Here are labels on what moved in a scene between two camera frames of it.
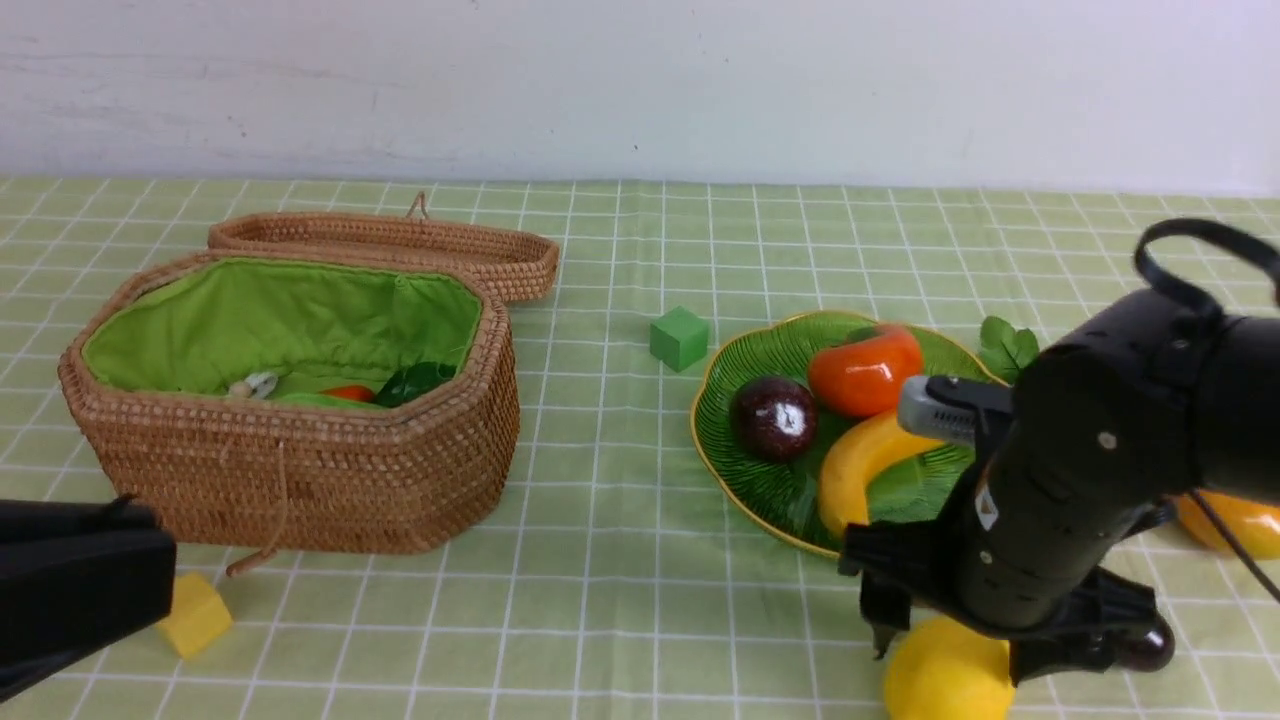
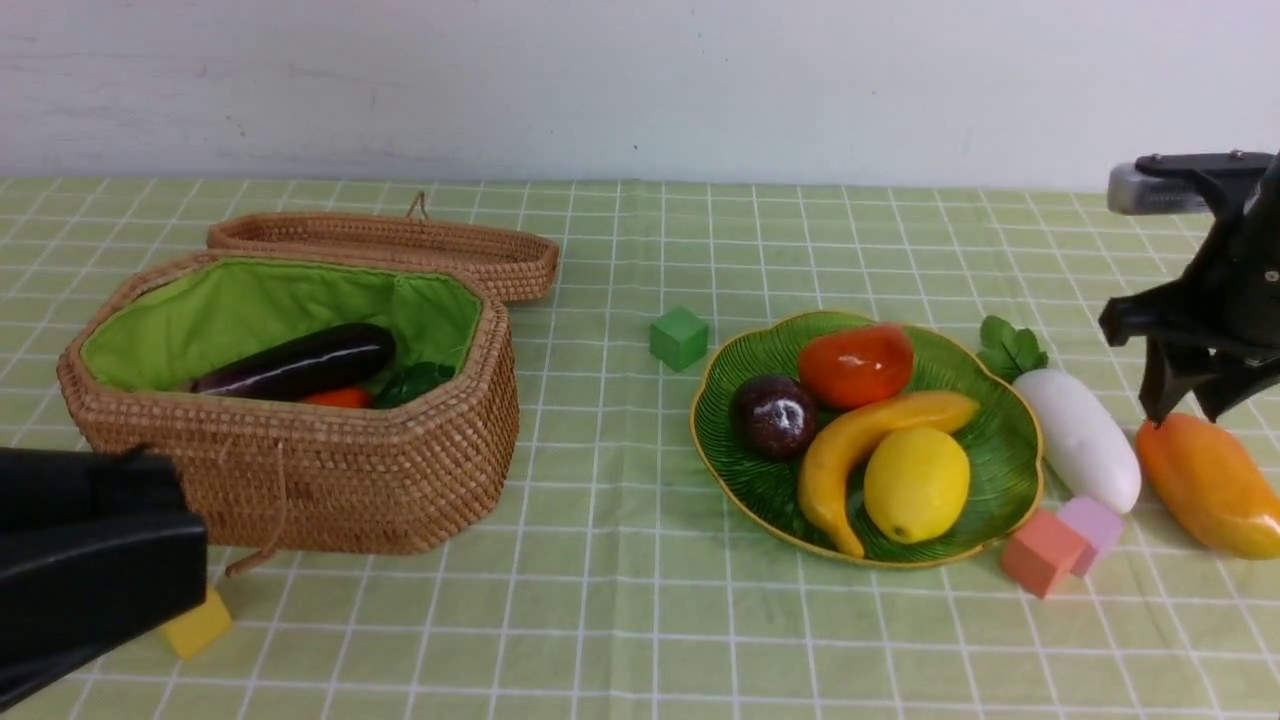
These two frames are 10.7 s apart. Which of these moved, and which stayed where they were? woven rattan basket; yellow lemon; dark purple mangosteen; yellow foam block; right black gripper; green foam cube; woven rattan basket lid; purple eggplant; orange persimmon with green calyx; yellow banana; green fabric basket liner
Moved: orange persimmon with green calyx; yellow lemon; right black gripper; purple eggplant; yellow banana
Stayed: green foam cube; yellow foam block; dark purple mangosteen; woven rattan basket lid; green fabric basket liner; woven rattan basket
